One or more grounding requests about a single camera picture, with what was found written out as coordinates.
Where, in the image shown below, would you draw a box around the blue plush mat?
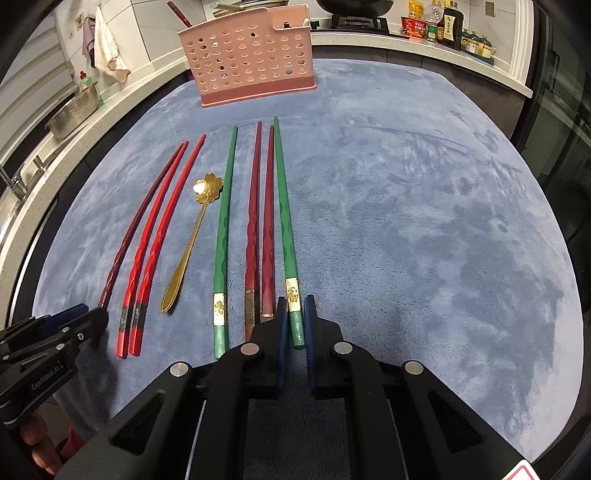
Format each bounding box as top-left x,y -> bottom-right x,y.
32,58 -> 571,480

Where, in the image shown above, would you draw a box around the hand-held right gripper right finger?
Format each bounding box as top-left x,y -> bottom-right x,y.
304,295 -> 532,480

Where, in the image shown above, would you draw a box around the dark kitchen base cabinet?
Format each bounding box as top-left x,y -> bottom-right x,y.
450,69 -> 529,153

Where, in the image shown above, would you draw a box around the seasoning jar set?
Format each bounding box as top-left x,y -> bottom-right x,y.
462,30 -> 496,58

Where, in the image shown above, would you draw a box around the person's left hand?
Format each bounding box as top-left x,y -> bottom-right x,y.
18,408 -> 63,478

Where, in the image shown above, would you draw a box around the white hanging towel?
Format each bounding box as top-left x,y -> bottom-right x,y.
93,7 -> 131,84

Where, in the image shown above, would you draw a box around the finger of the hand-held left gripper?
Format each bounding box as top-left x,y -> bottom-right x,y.
55,308 -> 110,352
39,303 -> 90,336

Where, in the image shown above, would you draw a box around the black gas stove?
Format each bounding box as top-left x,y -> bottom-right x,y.
310,16 -> 391,34

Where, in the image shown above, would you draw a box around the chrome faucet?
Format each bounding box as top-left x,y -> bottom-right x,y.
0,157 -> 47,200

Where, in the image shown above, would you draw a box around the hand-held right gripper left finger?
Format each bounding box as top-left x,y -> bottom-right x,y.
60,296 -> 288,480

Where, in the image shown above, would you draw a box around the gold flower spoon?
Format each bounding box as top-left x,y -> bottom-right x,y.
160,172 -> 225,315

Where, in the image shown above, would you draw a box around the black wok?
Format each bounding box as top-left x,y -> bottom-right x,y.
318,0 -> 395,14

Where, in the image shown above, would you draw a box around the purple hanging cloth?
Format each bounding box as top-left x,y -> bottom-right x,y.
82,14 -> 100,70

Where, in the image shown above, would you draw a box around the window blinds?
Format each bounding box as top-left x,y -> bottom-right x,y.
0,14 -> 70,155

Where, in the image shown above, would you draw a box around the green chopstick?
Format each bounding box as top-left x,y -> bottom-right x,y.
273,115 -> 308,350
212,126 -> 239,361

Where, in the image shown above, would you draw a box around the steel colander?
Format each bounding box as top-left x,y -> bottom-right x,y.
45,83 -> 103,139

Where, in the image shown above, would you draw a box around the dark maroon chopstick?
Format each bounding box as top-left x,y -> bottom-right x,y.
92,141 -> 188,350

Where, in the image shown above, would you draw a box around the pink perforated utensil holder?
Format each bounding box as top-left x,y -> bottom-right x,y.
178,4 -> 319,109

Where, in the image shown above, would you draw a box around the red instant noodle cup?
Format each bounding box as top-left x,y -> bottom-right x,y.
401,16 -> 428,38

